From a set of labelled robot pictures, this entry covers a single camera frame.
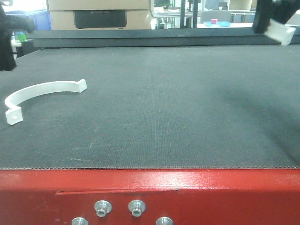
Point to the silver bolt upper left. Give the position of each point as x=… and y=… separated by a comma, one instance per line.
x=102, y=208

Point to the red metal frame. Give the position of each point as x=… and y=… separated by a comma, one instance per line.
x=187, y=196

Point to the silver bolt lower right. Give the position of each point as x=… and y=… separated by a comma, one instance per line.
x=164, y=221

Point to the silver bolt lower left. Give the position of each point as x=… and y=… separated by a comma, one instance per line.
x=79, y=221

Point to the black gloved left hand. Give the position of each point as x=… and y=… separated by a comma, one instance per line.
x=278, y=10

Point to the dark grey felt mat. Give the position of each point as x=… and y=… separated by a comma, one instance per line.
x=172, y=107

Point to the dark grey back ledge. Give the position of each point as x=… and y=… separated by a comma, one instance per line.
x=148, y=38

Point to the silver bolt upper right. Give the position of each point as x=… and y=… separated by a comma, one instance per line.
x=137, y=207

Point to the blue tray with red cube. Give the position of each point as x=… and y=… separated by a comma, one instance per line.
x=216, y=23

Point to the cardboard box with black panel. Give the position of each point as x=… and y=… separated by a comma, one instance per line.
x=100, y=14

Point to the white half-ring clamp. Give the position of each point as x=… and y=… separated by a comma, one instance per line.
x=279, y=32
x=14, y=111

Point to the silver bolt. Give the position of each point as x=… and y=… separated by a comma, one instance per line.
x=102, y=208
x=137, y=207
x=79, y=221
x=164, y=221

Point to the blue crate far left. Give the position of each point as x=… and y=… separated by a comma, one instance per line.
x=40, y=17

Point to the green small cup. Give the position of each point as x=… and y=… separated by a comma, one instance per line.
x=22, y=37

